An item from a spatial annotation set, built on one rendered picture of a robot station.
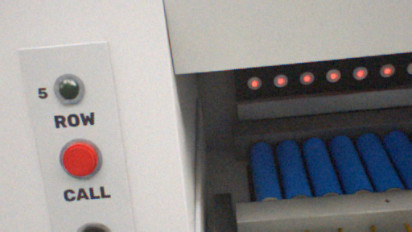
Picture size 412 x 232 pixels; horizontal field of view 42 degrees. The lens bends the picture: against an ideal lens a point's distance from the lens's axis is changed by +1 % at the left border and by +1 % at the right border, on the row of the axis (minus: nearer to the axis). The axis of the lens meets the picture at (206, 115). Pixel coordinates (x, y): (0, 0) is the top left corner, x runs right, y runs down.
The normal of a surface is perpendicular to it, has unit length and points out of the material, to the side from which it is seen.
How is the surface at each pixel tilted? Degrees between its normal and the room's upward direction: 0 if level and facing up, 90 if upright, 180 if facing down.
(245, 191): 18
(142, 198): 90
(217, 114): 90
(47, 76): 90
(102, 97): 90
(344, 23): 108
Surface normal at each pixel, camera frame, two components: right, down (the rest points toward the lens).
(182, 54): 0.01, 0.53
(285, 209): -0.10, -0.84
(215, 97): -0.02, 0.25
